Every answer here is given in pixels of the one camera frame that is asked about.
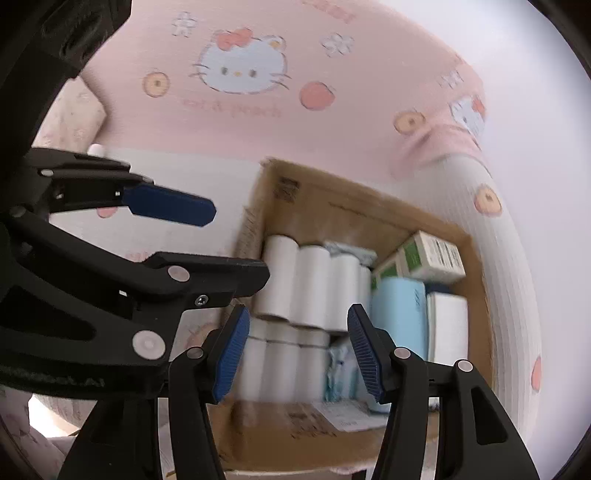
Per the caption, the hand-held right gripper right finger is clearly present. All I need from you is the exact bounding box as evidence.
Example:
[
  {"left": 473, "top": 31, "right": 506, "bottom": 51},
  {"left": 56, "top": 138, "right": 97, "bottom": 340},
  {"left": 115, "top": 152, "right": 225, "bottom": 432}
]
[{"left": 346, "top": 302, "right": 541, "bottom": 480}]

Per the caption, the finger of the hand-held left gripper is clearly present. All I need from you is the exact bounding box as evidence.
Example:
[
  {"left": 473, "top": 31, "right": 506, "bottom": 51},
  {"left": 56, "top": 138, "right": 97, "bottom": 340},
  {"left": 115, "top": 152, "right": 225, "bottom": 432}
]
[
  {"left": 25, "top": 147, "right": 218, "bottom": 228},
  {"left": 8, "top": 210, "right": 271, "bottom": 368}
]

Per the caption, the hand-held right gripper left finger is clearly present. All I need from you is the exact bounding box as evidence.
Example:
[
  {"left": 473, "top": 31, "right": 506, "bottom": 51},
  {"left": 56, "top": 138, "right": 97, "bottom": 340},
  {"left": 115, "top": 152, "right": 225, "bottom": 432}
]
[{"left": 58, "top": 302, "right": 252, "bottom": 480}]

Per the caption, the brown cardboard box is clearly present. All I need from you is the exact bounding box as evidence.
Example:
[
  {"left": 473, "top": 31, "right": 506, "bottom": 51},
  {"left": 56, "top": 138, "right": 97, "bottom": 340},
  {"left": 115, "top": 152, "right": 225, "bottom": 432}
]
[{"left": 216, "top": 157, "right": 496, "bottom": 474}]

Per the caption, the light blue soft packet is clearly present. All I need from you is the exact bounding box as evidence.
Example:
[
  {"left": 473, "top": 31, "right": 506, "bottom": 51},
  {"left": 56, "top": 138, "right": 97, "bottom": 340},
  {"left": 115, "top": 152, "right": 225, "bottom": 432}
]
[{"left": 369, "top": 276, "right": 428, "bottom": 366}]

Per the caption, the beige patterned pillow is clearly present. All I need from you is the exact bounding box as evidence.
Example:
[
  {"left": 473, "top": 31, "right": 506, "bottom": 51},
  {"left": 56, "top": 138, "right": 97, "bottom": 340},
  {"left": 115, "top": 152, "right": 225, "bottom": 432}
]
[{"left": 33, "top": 76, "right": 108, "bottom": 149}]

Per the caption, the stack of white paper rolls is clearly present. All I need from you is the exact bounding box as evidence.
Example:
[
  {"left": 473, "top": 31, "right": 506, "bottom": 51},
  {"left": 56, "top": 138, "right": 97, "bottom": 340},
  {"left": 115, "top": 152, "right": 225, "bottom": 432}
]
[{"left": 238, "top": 233, "right": 374, "bottom": 403}]

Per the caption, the green and white carton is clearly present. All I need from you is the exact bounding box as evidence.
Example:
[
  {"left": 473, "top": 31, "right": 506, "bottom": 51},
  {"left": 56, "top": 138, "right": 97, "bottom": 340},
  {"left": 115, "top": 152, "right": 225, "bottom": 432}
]
[
  {"left": 399, "top": 230, "right": 467, "bottom": 283},
  {"left": 370, "top": 253, "right": 413, "bottom": 292}
]

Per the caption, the plain white carton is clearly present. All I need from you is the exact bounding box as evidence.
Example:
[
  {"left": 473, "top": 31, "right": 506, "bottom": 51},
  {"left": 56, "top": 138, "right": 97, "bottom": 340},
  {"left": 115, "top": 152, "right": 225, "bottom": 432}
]
[{"left": 425, "top": 291, "right": 470, "bottom": 366}]

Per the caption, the pink cat print blanket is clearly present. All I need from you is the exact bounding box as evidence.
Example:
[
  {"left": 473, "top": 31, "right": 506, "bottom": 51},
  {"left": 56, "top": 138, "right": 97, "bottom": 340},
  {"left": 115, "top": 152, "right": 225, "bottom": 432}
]
[{"left": 82, "top": 0, "right": 491, "bottom": 182}]

